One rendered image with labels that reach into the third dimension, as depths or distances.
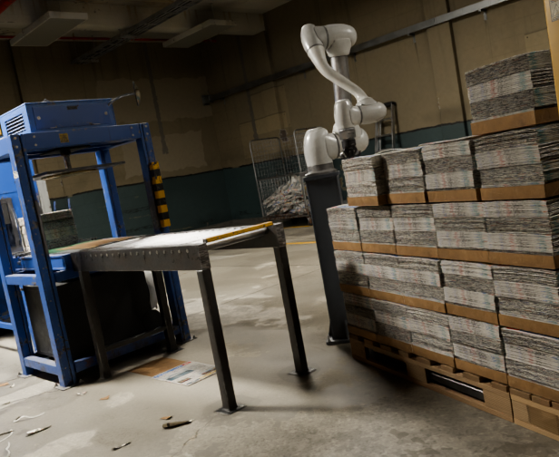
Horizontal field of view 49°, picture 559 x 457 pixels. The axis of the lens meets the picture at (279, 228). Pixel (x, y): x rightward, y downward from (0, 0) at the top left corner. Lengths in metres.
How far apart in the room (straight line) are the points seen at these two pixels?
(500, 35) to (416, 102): 1.71
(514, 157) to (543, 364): 0.71
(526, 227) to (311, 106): 10.12
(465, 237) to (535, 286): 0.35
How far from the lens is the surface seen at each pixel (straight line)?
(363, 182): 2.86
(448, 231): 2.47
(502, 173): 2.21
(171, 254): 3.02
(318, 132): 3.60
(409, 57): 10.75
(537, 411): 2.41
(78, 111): 4.27
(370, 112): 3.33
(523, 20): 9.86
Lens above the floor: 1.07
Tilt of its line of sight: 5 degrees down
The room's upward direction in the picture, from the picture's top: 10 degrees counter-clockwise
